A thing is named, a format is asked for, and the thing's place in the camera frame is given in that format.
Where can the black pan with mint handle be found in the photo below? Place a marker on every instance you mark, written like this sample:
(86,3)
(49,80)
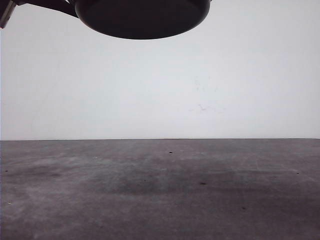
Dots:
(125,19)

